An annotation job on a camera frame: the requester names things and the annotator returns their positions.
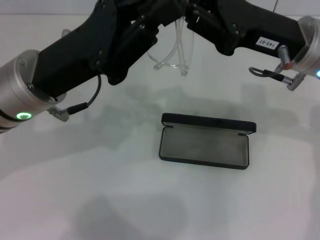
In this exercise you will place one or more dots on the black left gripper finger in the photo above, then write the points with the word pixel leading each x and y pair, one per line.
pixel 150 7
pixel 125 50

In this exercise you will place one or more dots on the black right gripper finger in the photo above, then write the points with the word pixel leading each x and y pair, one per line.
pixel 205 7
pixel 220 35

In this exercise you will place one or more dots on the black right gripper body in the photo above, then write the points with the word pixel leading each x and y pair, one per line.
pixel 262 27

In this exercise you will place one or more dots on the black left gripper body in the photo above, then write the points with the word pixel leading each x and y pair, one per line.
pixel 70 60

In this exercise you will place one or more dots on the clear frame glasses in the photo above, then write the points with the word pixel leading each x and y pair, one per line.
pixel 172 65

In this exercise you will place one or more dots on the black glasses case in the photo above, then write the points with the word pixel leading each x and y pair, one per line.
pixel 205 150

